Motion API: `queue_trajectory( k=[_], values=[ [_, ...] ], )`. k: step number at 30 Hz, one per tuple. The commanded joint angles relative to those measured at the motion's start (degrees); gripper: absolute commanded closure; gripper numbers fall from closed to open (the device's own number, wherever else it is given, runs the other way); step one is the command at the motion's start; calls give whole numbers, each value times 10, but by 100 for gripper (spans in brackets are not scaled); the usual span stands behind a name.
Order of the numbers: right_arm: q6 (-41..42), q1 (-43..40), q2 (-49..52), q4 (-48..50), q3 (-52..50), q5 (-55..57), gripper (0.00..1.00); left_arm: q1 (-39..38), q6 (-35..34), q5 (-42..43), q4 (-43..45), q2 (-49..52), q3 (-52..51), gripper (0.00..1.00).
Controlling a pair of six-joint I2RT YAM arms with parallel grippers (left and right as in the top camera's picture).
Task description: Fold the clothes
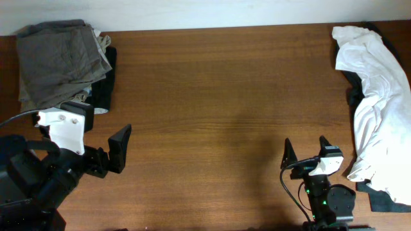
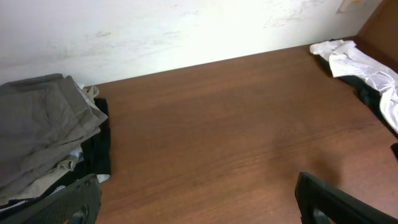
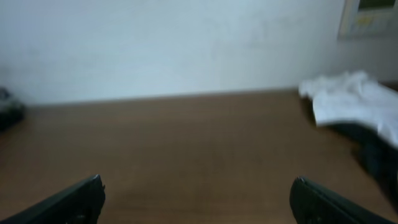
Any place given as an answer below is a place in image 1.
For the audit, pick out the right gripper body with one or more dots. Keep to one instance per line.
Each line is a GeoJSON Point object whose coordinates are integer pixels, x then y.
{"type": "Point", "coordinates": [304, 172]}

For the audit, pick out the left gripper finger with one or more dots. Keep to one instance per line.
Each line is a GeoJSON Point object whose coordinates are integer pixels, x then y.
{"type": "Point", "coordinates": [44, 130]}
{"type": "Point", "coordinates": [118, 149]}

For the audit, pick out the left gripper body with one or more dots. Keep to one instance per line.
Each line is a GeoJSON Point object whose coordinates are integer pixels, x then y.
{"type": "Point", "coordinates": [97, 160]}

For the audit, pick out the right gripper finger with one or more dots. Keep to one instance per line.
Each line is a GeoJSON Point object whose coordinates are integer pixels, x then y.
{"type": "Point", "coordinates": [324, 147]}
{"type": "Point", "coordinates": [289, 157]}

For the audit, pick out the grey-green shorts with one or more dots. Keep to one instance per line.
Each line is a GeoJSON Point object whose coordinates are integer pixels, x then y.
{"type": "Point", "coordinates": [61, 61]}

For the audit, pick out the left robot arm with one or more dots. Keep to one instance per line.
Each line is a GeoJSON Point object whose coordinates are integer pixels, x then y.
{"type": "Point", "coordinates": [37, 176]}

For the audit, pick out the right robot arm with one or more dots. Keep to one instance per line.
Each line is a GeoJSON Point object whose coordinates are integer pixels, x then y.
{"type": "Point", "coordinates": [331, 205]}

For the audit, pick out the folded beige garment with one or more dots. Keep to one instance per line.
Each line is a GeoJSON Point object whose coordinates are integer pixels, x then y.
{"type": "Point", "coordinates": [102, 41]}

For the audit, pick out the folded black garment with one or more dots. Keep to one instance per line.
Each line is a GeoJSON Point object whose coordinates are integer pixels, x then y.
{"type": "Point", "coordinates": [101, 91]}

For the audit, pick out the white shirt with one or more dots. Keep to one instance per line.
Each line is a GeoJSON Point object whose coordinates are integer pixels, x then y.
{"type": "Point", "coordinates": [382, 96]}

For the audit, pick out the dark garment under white shirt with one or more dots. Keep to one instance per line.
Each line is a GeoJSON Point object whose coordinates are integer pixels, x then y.
{"type": "Point", "coordinates": [385, 202]}

